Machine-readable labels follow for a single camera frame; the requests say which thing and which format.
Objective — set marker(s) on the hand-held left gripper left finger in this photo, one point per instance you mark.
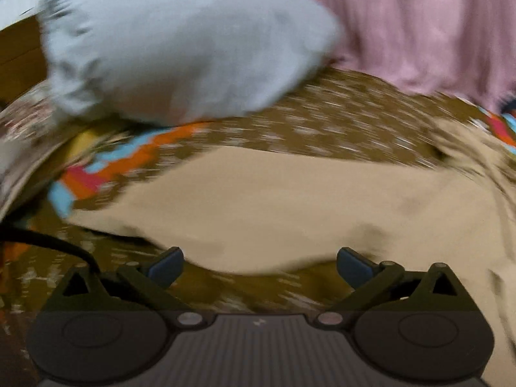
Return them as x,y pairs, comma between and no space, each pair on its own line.
166,267

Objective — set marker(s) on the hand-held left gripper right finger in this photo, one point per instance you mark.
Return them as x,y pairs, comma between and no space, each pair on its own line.
354,267

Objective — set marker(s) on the beige t-shirt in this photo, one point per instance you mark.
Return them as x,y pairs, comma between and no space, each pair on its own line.
282,209

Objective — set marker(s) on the brown printed bedsheet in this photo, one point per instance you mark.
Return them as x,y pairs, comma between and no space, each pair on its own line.
342,129

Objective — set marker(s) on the floral patterned cushion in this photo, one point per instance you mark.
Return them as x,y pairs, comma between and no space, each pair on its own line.
26,123

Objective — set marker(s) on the light blue pillow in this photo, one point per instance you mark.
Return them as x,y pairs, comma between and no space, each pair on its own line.
181,44

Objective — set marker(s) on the pink curtain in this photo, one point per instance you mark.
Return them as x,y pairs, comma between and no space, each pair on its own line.
423,24

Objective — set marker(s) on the wooden headboard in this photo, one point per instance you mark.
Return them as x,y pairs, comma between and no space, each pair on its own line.
20,56

